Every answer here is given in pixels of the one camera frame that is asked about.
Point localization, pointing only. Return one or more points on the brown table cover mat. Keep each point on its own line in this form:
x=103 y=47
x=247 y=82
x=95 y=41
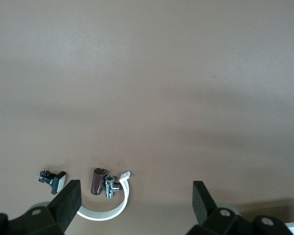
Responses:
x=147 y=73

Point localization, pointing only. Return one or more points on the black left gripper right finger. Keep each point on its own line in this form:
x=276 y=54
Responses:
x=203 y=208

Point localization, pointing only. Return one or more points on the white curved plastic clamp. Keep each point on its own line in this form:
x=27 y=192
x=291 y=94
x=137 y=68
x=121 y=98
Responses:
x=126 y=193

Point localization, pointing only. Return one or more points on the dark red cylindrical capacitor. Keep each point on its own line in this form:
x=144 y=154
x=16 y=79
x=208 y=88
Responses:
x=97 y=182

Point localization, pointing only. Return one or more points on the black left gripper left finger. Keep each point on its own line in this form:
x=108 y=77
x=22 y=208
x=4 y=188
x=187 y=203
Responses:
x=63 y=208

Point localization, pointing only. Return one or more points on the chrome metal tee fitting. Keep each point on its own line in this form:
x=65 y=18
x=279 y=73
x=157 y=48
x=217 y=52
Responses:
x=110 y=188

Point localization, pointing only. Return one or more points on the black square push switch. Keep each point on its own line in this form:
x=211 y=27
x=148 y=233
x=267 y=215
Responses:
x=58 y=182

